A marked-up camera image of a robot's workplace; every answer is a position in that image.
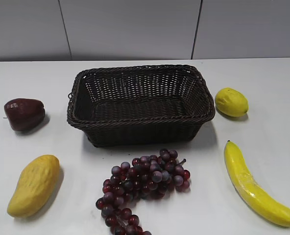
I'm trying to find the purple plastic grape bunch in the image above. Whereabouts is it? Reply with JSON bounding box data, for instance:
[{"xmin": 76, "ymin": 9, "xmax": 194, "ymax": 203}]
[{"xmin": 96, "ymin": 148, "xmax": 191, "ymax": 235}]

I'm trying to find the yellow plastic lemon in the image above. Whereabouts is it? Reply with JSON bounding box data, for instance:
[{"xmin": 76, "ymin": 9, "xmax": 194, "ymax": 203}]
[{"xmin": 215, "ymin": 87, "xmax": 249, "ymax": 118}]

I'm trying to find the yellow plastic mango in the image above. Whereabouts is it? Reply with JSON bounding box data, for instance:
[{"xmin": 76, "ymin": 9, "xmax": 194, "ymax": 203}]
[{"xmin": 7, "ymin": 155, "xmax": 60, "ymax": 218}]

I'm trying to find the yellow plastic banana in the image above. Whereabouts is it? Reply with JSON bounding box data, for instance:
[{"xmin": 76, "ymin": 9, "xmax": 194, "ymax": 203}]
[{"xmin": 224, "ymin": 141, "xmax": 290, "ymax": 227}]

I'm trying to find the dark red plastic apple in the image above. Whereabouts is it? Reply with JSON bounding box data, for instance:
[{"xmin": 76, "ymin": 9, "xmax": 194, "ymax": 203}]
[{"xmin": 4, "ymin": 98, "xmax": 45, "ymax": 132}]

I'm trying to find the dark brown wicker basket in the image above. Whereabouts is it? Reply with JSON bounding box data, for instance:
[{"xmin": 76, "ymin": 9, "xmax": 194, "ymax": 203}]
[{"xmin": 67, "ymin": 65, "xmax": 216, "ymax": 147}]

